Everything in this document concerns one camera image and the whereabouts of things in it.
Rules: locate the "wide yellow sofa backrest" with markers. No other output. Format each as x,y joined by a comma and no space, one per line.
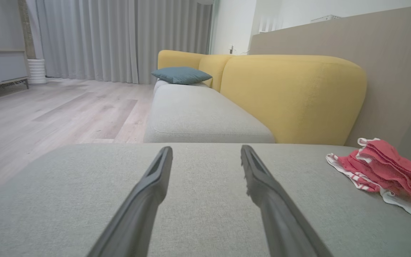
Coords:
298,96

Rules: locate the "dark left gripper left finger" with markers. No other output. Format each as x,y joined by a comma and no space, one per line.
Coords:
137,221

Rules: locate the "red jersey white sleeves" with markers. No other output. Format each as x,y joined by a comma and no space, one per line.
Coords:
348,167

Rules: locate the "red basketball shorts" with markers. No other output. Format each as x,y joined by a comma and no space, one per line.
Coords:
391,167

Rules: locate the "blue-grey throw pillow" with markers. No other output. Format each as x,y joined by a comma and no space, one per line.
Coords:
180,75

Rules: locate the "small yellow sofa backrest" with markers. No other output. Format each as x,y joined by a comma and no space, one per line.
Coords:
178,59

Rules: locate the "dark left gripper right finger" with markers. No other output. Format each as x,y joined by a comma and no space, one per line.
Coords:
280,221

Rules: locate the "white ribbed vase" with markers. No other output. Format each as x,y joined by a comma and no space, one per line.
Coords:
36,71

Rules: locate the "grey pleated curtain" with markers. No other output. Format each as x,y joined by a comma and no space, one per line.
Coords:
102,39

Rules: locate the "white router box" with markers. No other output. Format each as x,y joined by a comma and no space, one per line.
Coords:
325,18

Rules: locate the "long grey sofa seat cushion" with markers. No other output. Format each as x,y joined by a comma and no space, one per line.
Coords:
198,114

